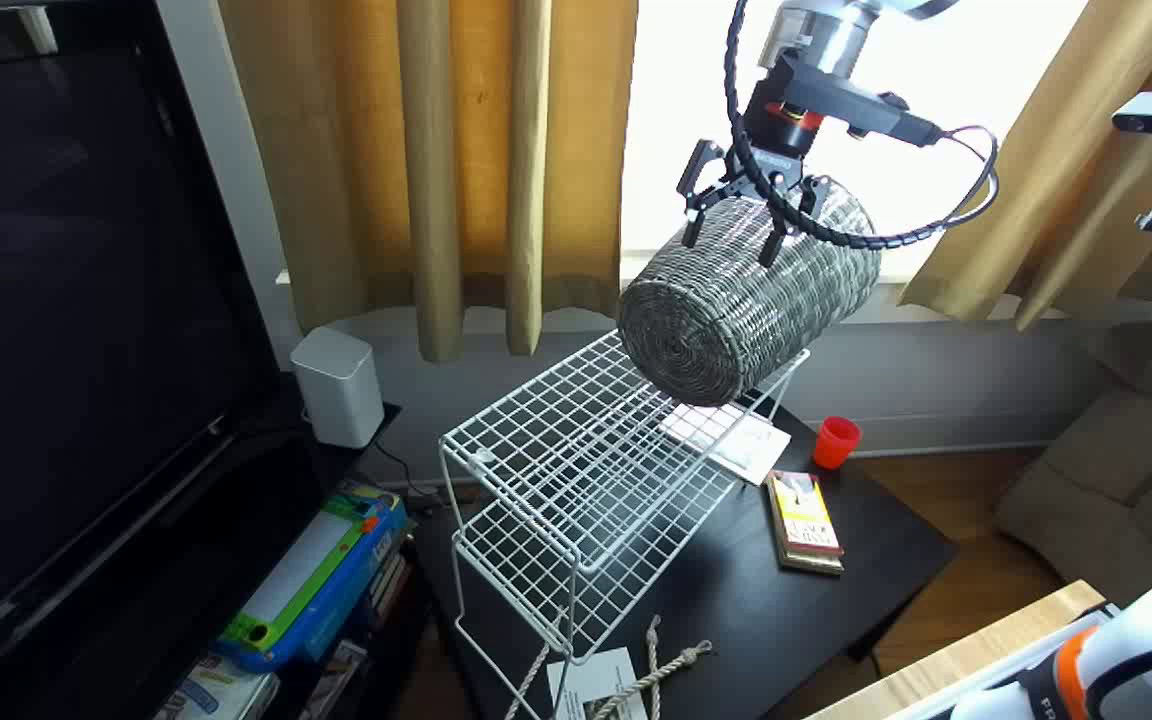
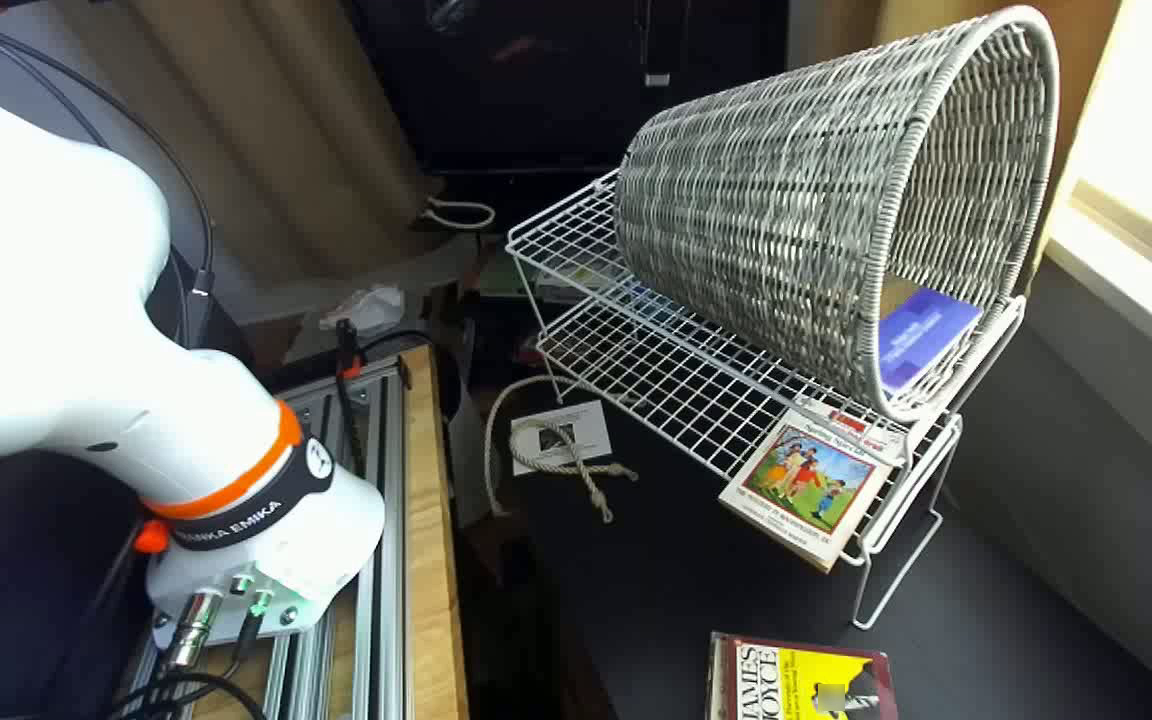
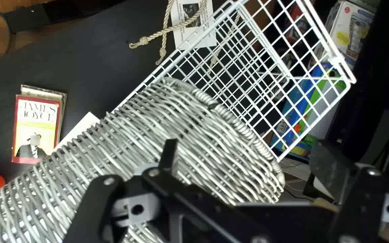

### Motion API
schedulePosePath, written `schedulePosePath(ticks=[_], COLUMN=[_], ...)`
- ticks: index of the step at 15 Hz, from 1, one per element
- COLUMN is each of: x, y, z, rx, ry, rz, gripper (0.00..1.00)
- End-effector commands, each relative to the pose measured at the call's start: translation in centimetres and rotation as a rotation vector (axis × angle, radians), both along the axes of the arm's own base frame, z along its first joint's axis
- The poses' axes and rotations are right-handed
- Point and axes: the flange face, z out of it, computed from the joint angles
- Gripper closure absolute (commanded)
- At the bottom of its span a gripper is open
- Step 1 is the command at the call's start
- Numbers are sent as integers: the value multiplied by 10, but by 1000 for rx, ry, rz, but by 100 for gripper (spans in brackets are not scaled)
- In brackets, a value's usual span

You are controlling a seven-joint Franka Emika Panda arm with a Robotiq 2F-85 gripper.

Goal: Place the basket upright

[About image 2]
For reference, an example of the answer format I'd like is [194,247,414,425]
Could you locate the yellow and black book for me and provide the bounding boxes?
[702,628,901,720]

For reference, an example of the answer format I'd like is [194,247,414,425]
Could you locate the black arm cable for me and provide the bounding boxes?
[0,10,222,345]

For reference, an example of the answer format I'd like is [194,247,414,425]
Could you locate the white window frame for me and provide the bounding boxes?
[1036,0,1152,392]

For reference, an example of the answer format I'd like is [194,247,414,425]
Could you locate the beige rope piece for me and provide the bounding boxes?
[535,421,642,529]

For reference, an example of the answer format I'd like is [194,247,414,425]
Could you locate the white crumpled bag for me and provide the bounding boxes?
[314,280,412,337]

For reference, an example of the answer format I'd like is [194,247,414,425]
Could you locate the colourful box under rack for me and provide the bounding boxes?
[715,395,915,574]

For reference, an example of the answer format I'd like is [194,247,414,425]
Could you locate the grey wire mesh basket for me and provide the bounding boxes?
[613,4,1064,425]

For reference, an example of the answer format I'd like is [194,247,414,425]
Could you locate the black and orange clamp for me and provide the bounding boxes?
[328,315,376,471]

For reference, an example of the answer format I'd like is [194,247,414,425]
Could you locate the white coiled cable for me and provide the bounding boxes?
[418,195,500,236]

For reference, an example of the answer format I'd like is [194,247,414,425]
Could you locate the black flat screen television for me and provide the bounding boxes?
[339,0,791,180]

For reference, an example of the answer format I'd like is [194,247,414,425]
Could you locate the black base cables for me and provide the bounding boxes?
[105,658,272,720]

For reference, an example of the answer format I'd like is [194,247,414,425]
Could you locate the aluminium profile frame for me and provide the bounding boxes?
[119,357,414,720]

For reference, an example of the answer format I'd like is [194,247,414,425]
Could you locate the wooden board edge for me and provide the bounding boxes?
[393,339,473,720]

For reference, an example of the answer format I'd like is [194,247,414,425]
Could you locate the white two-tier wire rack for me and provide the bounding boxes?
[502,165,1032,631]

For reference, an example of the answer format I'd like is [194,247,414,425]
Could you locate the blue book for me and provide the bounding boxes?
[877,283,993,392]

